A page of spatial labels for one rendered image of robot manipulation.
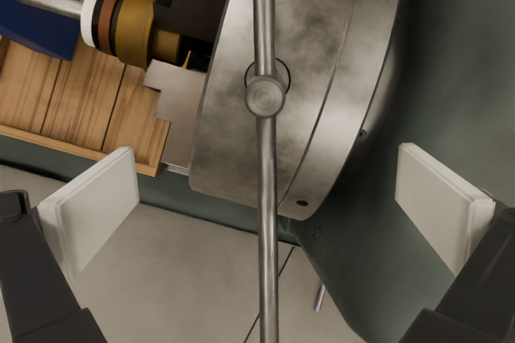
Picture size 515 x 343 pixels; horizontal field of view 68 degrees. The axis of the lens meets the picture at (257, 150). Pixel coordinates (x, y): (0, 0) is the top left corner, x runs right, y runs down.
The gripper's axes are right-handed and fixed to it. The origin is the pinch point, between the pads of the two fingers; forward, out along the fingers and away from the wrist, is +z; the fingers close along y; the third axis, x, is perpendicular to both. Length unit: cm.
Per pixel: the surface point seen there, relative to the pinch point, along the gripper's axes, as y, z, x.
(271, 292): 0.2, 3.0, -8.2
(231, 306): -17, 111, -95
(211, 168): -5.0, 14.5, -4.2
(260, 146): -0.3, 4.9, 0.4
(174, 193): -25, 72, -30
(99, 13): -17.1, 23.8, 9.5
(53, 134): -35, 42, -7
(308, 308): 14, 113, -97
